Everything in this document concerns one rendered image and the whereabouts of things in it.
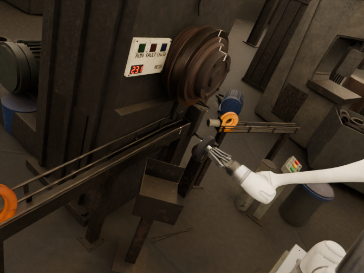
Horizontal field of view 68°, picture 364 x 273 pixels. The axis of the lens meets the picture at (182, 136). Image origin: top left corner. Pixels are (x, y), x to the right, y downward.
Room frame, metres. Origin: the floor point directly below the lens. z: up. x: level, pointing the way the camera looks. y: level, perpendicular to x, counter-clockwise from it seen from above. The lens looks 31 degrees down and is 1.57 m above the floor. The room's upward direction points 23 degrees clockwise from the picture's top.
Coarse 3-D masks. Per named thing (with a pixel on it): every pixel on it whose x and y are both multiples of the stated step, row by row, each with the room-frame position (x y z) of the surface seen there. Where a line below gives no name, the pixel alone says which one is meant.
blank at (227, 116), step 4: (228, 112) 1.91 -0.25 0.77; (232, 112) 1.92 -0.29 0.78; (224, 116) 1.87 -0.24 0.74; (228, 116) 1.88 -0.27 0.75; (232, 116) 1.90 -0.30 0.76; (236, 116) 1.92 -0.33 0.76; (224, 120) 1.88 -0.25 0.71; (232, 120) 1.93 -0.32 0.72; (236, 120) 1.93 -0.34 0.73; (224, 124) 1.88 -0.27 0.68; (228, 124) 1.92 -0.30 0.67; (232, 124) 1.92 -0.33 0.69; (236, 124) 1.94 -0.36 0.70
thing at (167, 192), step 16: (144, 176) 1.07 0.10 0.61; (160, 176) 1.10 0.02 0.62; (176, 176) 1.12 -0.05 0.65; (144, 192) 0.97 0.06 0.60; (160, 192) 1.01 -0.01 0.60; (176, 192) 1.05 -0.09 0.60; (144, 208) 0.84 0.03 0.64; (160, 208) 0.85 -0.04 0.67; (176, 208) 0.86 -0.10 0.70; (144, 224) 0.97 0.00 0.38; (144, 240) 0.97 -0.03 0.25; (128, 256) 0.96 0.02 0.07; (144, 256) 1.05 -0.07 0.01; (128, 272) 0.91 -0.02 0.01; (144, 272) 0.95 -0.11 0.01
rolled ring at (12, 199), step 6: (0, 186) 0.60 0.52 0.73; (6, 186) 0.63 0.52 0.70; (0, 192) 0.59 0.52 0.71; (6, 192) 0.60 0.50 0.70; (12, 192) 0.62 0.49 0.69; (6, 198) 0.60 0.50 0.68; (12, 198) 0.61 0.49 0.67; (6, 204) 0.60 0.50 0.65; (12, 204) 0.60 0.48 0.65; (6, 210) 0.58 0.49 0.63; (12, 210) 0.60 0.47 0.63; (0, 216) 0.57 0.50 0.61; (6, 216) 0.57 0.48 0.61; (0, 222) 0.55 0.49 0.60
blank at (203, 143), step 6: (204, 138) 1.18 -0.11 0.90; (210, 138) 1.19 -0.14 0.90; (198, 144) 1.15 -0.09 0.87; (204, 144) 1.15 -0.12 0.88; (210, 144) 1.20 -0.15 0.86; (198, 150) 1.13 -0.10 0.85; (204, 150) 1.22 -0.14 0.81; (192, 156) 1.14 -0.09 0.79; (198, 156) 1.13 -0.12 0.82; (204, 156) 1.22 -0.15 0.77
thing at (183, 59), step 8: (200, 32) 1.44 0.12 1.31; (208, 32) 1.45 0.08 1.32; (216, 32) 1.48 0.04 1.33; (224, 32) 1.56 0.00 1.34; (192, 40) 1.39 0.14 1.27; (200, 40) 1.37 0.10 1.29; (208, 40) 1.43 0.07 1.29; (184, 48) 1.36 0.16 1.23; (192, 48) 1.35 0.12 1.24; (184, 56) 1.34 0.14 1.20; (192, 56) 1.34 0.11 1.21; (176, 64) 1.33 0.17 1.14; (184, 64) 1.31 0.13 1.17; (176, 72) 1.32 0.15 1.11; (184, 72) 1.32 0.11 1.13; (176, 80) 1.32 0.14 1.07; (176, 88) 1.32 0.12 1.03; (176, 96) 1.34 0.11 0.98; (184, 104) 1.44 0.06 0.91; (192, 104) 1.54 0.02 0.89
